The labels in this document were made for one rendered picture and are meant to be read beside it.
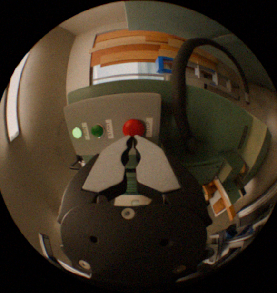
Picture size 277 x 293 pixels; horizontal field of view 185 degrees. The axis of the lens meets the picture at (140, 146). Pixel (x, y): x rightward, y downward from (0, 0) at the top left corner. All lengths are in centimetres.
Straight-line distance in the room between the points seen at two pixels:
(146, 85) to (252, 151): 56
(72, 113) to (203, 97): 26
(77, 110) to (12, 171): 129
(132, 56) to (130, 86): 142
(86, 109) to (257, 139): 63
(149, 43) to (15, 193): 265
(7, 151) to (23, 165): 33
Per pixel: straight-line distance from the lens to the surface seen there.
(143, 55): 159
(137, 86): 19
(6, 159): 135
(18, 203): 147
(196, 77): 109
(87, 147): 18
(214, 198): 68
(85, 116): 16
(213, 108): 27
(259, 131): 57
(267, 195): 122
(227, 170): 34
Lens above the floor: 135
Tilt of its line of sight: 2 degrees down
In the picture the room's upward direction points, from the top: 92 degrees counter-clockwise
